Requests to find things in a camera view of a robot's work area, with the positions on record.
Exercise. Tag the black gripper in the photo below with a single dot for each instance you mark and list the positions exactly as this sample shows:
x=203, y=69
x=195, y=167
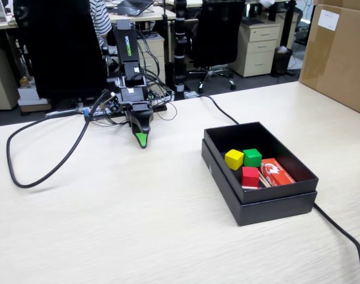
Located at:
x=132, y=99

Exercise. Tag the yellow wooden cube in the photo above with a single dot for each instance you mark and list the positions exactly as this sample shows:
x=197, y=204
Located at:
x=234, y=159

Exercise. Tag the green wooden cube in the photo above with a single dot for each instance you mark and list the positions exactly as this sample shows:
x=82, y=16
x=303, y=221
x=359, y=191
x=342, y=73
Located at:
x=252, y=158

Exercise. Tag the red wooden cube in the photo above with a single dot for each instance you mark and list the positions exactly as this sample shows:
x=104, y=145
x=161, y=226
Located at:
x=250, y=177

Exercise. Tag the black cardboard box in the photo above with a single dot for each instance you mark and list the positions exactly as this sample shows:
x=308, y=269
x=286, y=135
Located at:
x=241, y=136

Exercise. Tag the black open box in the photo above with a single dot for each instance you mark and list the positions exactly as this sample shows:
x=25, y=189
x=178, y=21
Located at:
x=274, y=211

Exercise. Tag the large brown cardboard box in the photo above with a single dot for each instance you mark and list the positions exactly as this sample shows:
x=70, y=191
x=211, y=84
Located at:
x=336, y=62

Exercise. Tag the controller board with red LED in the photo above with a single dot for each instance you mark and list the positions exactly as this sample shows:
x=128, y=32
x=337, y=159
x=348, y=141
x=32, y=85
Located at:
x=86, y=112

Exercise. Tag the black pole with white bands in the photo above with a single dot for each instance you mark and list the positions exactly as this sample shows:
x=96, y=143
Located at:
x=179, y=59

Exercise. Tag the beige drawer cabinet with lock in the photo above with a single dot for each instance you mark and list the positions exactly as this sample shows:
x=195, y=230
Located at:
x=154, y=50

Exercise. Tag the large black office chair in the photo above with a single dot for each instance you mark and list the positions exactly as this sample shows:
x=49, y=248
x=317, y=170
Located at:
x=61, y=44

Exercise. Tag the beige office desk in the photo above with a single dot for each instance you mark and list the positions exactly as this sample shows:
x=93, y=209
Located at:
x=162, y=13

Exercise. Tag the person in striped shirt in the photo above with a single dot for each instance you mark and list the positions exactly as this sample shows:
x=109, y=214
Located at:
x=101, y=17

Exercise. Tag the stacked white boxes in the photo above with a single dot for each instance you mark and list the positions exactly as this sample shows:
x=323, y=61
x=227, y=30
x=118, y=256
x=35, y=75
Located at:
x=27, y=92

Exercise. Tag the red-tipped wooden match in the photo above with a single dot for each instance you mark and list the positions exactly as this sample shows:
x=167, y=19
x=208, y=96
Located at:
x=264, y=177
x=263, y=181
x=250, y=187

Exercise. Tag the black swivel office chair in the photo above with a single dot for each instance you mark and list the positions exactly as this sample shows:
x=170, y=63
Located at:
x=218, y=32

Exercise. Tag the black laptop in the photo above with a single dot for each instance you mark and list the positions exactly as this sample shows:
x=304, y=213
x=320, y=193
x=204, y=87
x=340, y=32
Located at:
x=132, y=6

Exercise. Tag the small yellow bottle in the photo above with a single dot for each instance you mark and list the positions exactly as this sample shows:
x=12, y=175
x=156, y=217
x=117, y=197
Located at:
x=24, y=81

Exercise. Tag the beige three-drawer cabinet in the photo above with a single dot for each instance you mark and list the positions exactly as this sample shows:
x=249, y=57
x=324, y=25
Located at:
x=258, y=50

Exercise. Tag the orange matchbox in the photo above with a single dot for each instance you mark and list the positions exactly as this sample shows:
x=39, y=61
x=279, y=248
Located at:
x=277, y=173

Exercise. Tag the black trash bin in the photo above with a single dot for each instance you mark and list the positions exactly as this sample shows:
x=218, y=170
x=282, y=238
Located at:
x=281, y=63

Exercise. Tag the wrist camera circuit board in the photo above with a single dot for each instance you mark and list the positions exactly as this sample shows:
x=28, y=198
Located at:
x=110, y=102

